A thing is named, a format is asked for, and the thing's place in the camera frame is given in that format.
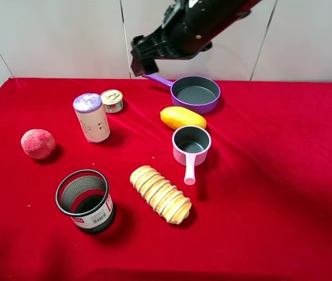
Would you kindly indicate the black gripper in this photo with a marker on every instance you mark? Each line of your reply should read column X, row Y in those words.
column 175, row 39

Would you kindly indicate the white purple cylinder roll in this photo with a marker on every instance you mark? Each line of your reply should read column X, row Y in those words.
column 92, row 117

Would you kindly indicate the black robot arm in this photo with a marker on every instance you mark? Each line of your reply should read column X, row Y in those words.
column 212, row 17

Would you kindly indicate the small tin can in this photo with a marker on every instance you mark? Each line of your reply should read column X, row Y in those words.
column 112, row 101

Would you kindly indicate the purple frying pan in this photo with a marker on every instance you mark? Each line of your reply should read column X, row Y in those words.
column 196, row 93

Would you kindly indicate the yellow mango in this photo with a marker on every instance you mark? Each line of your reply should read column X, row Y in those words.
column 176, row 117

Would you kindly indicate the pink small saucepan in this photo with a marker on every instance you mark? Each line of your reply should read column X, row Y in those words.
column 190, row 147

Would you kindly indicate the ridged bread loaf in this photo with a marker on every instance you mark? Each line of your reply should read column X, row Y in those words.
column 164, row 198

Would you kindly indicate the red peach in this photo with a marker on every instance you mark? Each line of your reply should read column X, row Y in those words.
column 38, row 143

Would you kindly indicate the black mesh pen holder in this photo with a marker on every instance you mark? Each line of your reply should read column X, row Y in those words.
column 84, row 197

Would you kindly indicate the red velvet tablecloth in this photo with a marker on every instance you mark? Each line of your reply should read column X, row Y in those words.
column 261, row 207

